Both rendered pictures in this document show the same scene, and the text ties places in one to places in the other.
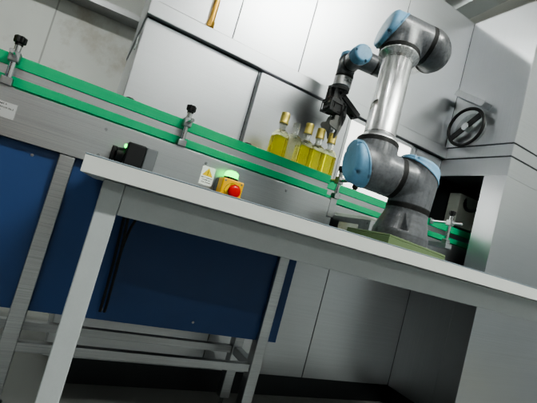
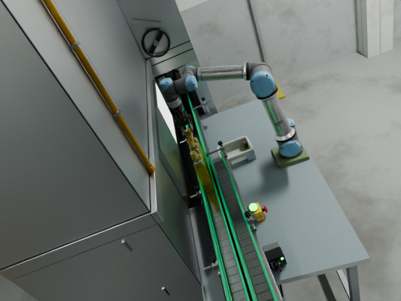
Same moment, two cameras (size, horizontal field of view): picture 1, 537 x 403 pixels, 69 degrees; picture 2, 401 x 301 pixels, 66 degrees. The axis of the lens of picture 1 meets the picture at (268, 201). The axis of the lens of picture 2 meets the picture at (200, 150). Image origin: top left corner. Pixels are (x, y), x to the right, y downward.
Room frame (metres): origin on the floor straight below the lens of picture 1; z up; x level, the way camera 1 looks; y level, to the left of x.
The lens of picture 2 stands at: (0.74, 1.14, 2.10)
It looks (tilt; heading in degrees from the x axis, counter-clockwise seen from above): 35 degrees down; 302
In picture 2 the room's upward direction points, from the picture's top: 25 degrees counter-clockwise
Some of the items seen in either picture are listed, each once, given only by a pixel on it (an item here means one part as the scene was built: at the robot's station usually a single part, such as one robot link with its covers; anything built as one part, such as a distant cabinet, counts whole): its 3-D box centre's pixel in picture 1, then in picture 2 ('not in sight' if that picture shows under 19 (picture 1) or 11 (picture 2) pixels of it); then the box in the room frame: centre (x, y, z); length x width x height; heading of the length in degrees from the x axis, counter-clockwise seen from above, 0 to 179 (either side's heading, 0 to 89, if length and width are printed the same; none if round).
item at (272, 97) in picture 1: (336, 149); (166, 129); (1.76, -0.23, 1.15); 0.90 x 0.03 x 0.34; 117
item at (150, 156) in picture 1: (137, 161); (274, 255); (1.08, 0.38, 0.79); 0.08 x 0.08 x 0.08; 27
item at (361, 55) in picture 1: (361, 59); (186, 83); (1.48, -0.20, 1.45); 0.11 x 0.11 x 0.08; 12
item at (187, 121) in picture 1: (188, 125); (255, 220); (1.15, 0.29, 0.94); 0.07 x 0.04 x 0.13; 27
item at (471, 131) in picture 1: (467, 127); (156, 42); (1.96, -0.89, 1.49); 0.21 x 0.05 x 0.21; 27
